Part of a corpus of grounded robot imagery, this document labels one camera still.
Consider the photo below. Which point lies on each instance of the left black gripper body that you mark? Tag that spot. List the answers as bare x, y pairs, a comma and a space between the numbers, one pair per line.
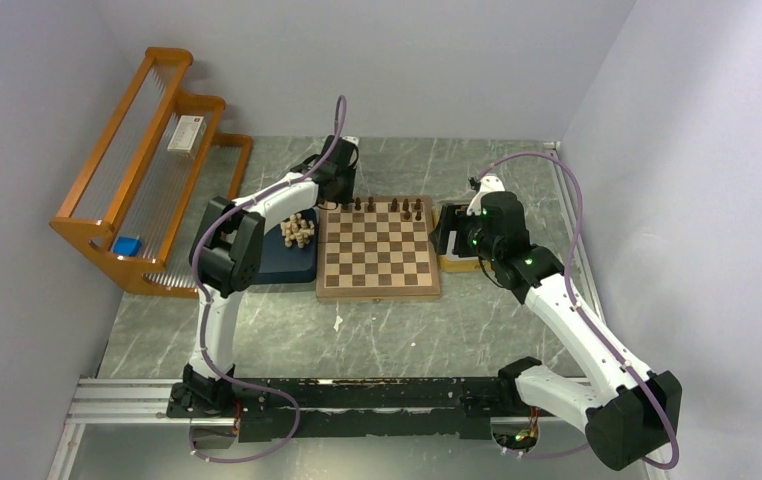
346, 188

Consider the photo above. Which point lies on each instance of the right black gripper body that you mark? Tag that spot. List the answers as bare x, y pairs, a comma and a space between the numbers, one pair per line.
455, 218

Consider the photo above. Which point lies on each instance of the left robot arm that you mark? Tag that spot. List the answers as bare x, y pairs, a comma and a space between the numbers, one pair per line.
225, 260

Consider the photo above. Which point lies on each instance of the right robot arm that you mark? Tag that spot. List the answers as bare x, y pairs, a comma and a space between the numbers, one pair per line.
626, 410

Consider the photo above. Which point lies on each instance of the light wooden chess pieces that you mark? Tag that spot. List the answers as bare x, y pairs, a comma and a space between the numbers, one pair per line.
298, 230

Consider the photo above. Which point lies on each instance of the wooden chess board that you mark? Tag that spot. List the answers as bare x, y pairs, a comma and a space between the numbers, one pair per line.
366, 256

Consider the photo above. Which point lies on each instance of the yellow metal tin tray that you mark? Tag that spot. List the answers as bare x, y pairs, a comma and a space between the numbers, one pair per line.
457, 265

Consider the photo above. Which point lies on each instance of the blue plastic tray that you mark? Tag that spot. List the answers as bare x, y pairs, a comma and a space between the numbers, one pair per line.
282, 264

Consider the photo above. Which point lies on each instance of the white red small box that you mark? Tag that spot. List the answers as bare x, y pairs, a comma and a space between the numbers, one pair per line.
186, 135

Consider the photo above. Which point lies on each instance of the orange wooden rack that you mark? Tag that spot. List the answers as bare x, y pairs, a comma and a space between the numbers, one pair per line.
130, 185

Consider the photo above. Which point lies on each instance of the blue small box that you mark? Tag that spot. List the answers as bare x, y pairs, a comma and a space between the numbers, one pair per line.
126, 246

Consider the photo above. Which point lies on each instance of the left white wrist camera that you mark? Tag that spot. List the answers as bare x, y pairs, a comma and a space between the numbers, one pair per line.
351, 140

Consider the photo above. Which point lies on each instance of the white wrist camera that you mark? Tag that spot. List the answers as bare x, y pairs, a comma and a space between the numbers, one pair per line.
482, 186
351, 140

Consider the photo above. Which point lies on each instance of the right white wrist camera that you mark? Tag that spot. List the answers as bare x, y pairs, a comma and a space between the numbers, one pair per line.
482, 186

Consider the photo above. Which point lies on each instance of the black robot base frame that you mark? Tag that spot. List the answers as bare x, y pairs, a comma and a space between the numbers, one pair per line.
261, 410

